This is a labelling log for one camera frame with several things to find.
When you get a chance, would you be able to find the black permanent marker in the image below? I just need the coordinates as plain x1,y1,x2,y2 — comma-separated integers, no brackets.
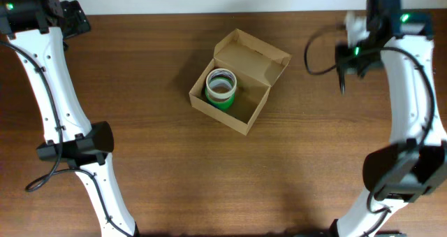
337,67,346,95

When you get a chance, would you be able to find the brown cardboard box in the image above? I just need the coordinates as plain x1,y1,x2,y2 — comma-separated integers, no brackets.
189,29,291,135

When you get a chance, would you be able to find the white masking tape roll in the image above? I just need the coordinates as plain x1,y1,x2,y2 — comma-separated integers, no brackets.
205,68,237,101

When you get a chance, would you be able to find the green tape roll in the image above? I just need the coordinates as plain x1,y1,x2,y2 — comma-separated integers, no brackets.
205,77,236,110

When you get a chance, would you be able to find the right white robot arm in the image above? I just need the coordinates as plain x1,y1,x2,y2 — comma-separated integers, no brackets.
330,0,446,236

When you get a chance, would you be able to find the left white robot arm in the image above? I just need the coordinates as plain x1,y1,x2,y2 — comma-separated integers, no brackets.
1,0,140,237

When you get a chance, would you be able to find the right black cable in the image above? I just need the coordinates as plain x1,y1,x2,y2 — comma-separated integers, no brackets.
302,23,436,237

